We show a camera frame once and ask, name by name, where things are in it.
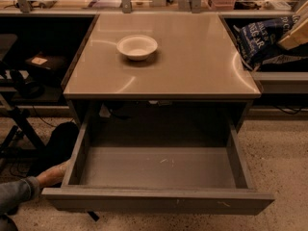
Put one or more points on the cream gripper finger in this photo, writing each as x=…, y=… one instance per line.
x=302, y=13
x=295, y=37

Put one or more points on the blue chip bag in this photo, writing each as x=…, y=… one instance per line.
x=257, y=43

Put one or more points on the grey cabinet with tan top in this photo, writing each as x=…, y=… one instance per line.
x=196, y=62

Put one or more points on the open grey top drawer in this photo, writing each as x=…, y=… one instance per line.
x=181, y=158

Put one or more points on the person's gloved hand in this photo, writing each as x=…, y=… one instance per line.
x=52, y=176

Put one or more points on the white paper bowl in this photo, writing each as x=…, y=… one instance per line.
x=137, y=47

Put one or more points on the black box with label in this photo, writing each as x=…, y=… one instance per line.
x=47, y=67

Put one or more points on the black headphones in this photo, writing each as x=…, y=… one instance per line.
x=32, y=89

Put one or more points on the black stand frame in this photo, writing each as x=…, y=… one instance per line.
x=20, y=129

